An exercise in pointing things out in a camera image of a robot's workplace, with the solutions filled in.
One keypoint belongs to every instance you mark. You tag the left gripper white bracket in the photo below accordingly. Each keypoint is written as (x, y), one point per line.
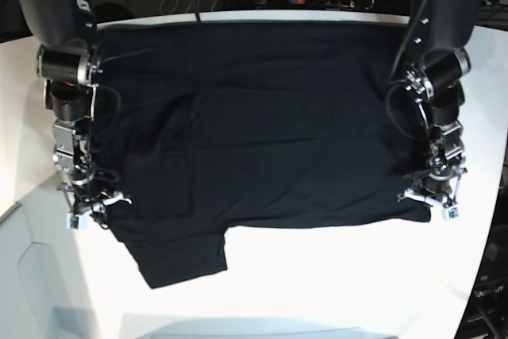
(438, 191)

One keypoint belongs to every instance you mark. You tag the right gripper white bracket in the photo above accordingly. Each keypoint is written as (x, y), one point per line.
(96, 207)

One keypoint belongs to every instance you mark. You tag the black T-shirt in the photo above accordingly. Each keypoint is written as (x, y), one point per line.
(264, 125)

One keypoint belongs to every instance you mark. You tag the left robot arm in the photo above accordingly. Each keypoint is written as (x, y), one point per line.
(432, 60)

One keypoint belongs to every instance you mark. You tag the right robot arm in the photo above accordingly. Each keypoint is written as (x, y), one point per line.
(69, 61)

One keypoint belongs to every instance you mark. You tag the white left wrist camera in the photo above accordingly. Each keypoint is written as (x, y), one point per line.
(450, 211)

